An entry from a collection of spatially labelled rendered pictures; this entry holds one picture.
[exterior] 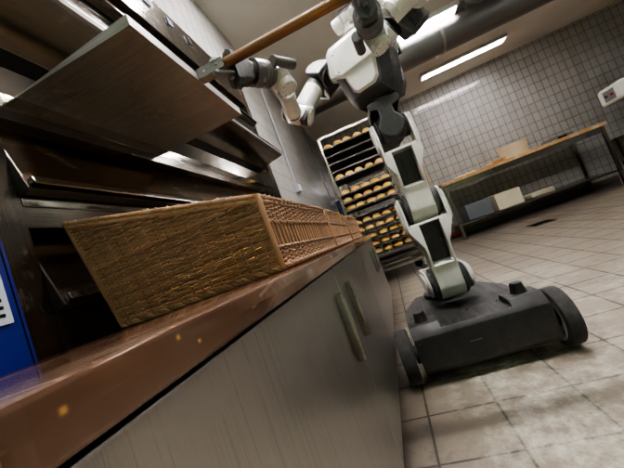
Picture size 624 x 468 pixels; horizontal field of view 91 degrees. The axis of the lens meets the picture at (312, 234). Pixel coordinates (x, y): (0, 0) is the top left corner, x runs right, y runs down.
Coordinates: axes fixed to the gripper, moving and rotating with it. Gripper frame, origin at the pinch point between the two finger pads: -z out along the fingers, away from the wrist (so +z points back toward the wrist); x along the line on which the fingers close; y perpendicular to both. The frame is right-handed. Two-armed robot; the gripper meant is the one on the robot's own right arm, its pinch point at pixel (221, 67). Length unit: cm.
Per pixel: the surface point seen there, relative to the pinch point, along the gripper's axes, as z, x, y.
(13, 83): -45, 13, -34
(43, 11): -37.5, 17.6, -11.0
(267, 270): -24, -62, 23
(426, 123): 498, 79, -146
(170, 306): -36, -62, 3
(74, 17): -31.0, 18.2, -11.3
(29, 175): -50, -24, -13
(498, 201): 458, -89, -77
